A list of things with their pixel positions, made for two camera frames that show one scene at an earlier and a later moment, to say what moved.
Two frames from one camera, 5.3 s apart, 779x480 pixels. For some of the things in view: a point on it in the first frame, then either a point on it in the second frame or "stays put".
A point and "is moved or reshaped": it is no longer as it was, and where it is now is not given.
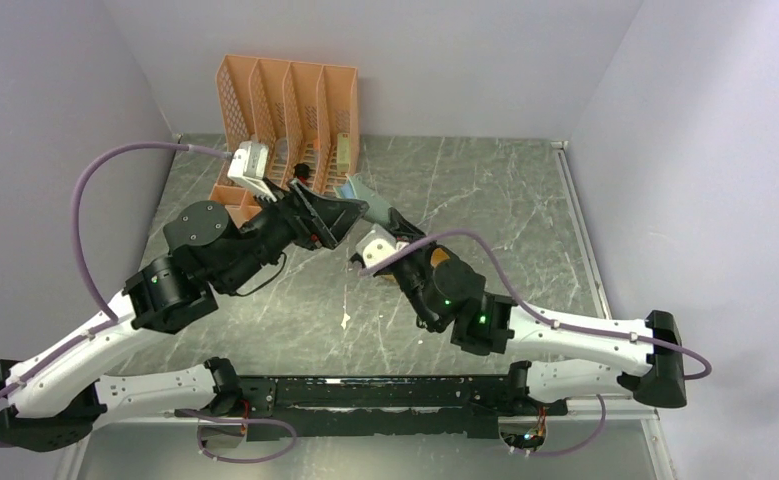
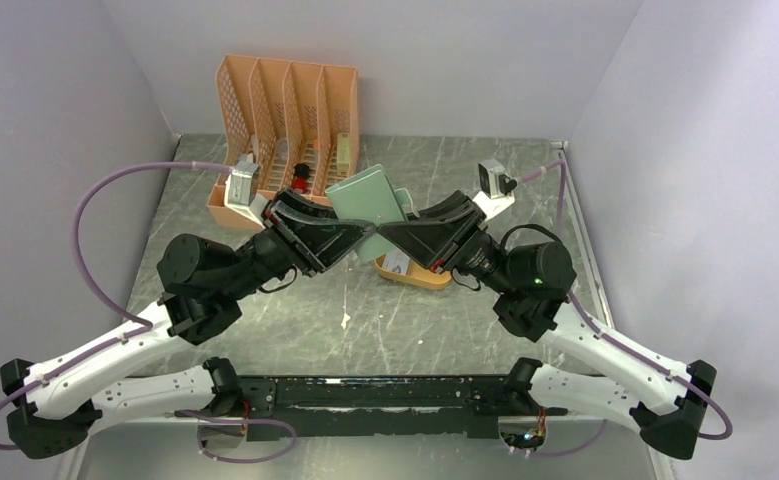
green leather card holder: x=378 y=209 is moved or reshaped
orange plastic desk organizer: x=305 y=114 stays put
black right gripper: x=400 y=226 → x=443 y=233
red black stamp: x=302 y=171 stays put
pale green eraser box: x=343 y=153 stays put
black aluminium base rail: x=428 y=406 stays put
